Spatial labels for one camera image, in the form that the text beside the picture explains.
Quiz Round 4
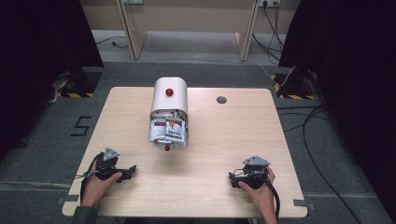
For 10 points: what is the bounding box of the right hand-held gripper black cable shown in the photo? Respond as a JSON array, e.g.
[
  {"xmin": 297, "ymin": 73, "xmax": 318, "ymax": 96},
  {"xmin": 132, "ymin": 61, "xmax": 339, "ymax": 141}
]
[{"xmin": 262, "ymin": 175, "xmax": 281, "ymax": 220}]

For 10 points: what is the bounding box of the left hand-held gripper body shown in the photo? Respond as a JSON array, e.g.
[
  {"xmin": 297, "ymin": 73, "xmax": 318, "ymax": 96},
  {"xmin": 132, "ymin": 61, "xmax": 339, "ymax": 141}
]
[{"xmin": 92, "ymin": 147, "xmax": 129, "ymax": 184}]

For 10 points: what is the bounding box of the black curtain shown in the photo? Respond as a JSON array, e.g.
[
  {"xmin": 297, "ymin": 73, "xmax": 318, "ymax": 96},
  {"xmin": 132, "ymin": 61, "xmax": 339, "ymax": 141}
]
[
  {"xmin": 277, "ymin": 0, "xmax": 396, "ymax": 217},
  {"xmin": 0, "ymin": 0, "xmax": 105, "ymax": 161}
]

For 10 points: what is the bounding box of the black floor cable with plug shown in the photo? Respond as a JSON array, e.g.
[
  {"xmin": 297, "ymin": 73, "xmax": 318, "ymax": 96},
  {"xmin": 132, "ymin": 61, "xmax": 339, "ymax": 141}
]
[{"xmin": 95, "ymin": 35, "xmax": 130, "ymax": 50}]

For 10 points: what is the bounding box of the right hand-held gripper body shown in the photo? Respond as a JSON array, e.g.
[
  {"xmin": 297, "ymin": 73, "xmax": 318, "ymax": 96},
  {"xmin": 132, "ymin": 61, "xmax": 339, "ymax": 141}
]
[{"xmin": 236, "ymin": 155, "xmax": 272, "ymax": 190}]

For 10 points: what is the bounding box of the long black floor cable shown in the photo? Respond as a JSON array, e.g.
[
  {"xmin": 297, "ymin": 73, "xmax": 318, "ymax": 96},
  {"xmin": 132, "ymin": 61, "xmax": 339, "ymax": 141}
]
[{"xmin": 276, "ymin": 105, "xmax": 363, "ymax": 224}]

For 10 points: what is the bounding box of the hand-held gripper black cable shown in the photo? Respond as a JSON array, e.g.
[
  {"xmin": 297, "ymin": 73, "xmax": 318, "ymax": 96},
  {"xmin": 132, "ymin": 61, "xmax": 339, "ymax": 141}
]
[
  {"xmin": 262, "ymin": 175, "xmax": 281, "ymax": 220},
  {"xmin": 78, "ymin": 152, "xmax": 105, "ymax": 203}
]

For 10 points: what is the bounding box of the left hand-held gripper black cable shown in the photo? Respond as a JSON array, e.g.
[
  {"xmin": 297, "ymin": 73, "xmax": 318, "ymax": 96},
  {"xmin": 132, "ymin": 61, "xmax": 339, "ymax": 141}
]
[{"xmin": 78, "ymin": 152, "xmax": 105, "ymax": 203}]

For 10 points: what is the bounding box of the grey tape piece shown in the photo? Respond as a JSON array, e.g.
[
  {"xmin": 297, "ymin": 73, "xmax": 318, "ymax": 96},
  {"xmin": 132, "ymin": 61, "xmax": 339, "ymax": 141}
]
[
  {"xmin": 56, "ymin": 194, "xmax": 80, "ymax": 205},
  {"xmin": 292, "ymin": 198, "xmax": 316, "ymax": 212}
]

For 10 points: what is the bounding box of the person's right hand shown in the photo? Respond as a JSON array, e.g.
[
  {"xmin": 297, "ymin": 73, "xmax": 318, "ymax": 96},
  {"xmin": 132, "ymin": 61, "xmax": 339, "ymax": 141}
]
[{"xmin": 237, "ymin": 166, "xmax": 277, "ymax": 217}]

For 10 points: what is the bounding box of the person's left hand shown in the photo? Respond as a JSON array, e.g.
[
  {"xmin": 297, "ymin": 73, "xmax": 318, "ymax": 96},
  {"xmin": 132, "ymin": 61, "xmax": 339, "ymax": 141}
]
[{"xmin": 80, "ymin": 171, "xmax": 123, "ymax": 208}]

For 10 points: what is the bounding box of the silver packet with orange print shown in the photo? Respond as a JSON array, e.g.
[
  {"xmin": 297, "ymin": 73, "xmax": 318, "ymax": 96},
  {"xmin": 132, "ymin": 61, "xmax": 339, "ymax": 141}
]
[{"xmin": 163, "ymin": 118, "xmax": 187, "ymax": 144}]

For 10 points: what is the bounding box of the bundle of black hanging cables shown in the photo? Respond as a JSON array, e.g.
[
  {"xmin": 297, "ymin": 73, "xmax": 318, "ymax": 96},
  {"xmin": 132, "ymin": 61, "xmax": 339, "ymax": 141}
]
[{"xmin": 251, "ymin": 2, "xmax": 286, "ymax": 65}]

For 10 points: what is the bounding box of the black stand base hazard tape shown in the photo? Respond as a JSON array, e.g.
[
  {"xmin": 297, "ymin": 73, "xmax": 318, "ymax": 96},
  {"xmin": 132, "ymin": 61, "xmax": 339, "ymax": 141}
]
[
  {"xmin": 49, "ymin": 66, "xmax": 105, "ymax": 100},
  {"xmin": 270, "ymin": 66, "xmax": 316, "ymax": 101}
]

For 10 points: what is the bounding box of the beige desk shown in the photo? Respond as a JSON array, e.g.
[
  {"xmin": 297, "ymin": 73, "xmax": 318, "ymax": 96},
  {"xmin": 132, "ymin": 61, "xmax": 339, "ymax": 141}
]
[{"xmin": 78, "ymin": 0, "xmax": 303, "ymax": 63}]

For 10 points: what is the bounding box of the silver packet with red label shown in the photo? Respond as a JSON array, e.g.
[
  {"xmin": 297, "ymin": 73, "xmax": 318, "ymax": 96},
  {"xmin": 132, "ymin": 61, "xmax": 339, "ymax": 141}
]
[{"xmin": 149, "ymin": 119, "xmax": 168, "ymax": 144}]

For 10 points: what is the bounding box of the white drawer with red knob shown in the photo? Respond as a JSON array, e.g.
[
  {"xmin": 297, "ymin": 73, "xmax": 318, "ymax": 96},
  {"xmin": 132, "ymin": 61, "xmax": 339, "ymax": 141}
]
[{"xmin": 148, "ymin": 109, "xmax": 190, "ymax": 152}]

